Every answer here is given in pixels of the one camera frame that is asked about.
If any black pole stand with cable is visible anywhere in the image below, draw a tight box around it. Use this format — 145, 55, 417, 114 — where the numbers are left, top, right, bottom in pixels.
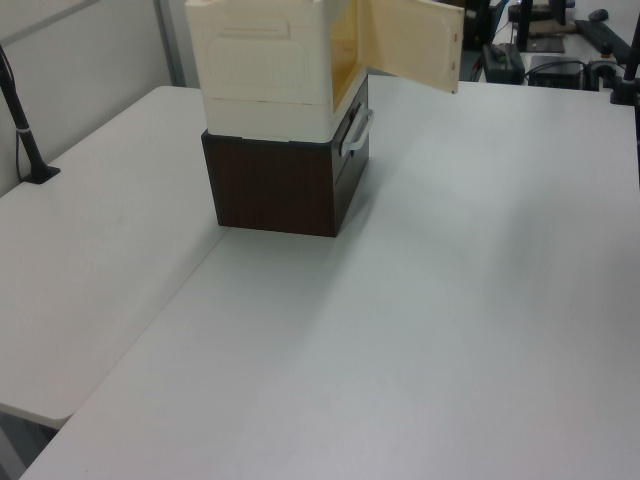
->
0, 42, 62, 187

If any black monitor stand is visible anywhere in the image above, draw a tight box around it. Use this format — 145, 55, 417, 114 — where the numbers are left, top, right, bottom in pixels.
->
513, 0, 567, 54

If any black controller box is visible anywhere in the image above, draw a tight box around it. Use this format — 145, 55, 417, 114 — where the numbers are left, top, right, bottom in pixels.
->
528, 54, 587, 89

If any cream cabinet door with handle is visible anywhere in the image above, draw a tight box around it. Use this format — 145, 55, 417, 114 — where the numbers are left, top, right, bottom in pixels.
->
357, 0, 464, 96

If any grey metal partition post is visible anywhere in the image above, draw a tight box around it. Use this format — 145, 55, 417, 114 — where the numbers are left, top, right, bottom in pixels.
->
153, 0, 187, 90

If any cream plastic cabinet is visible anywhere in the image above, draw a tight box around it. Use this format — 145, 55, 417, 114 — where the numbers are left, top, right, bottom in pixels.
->
184, 0, 372, 145

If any dark device with green parts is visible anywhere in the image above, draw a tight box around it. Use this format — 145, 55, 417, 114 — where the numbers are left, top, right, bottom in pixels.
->
479, 43, 527, 84

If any dark brown drawer cabinet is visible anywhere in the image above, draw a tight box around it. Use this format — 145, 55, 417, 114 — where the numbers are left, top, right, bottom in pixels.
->
200, 74, 372, 239

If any white drawer handle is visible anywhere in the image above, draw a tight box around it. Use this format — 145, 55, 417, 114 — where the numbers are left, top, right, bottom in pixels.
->
338, 102, 376, 153

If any black keyboard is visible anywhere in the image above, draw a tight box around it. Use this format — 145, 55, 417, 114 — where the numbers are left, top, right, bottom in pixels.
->
573, 18, 637, 57

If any black clamp camera stand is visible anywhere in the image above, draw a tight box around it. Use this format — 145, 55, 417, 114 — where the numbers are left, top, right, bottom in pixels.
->
608, 0, 640, 107

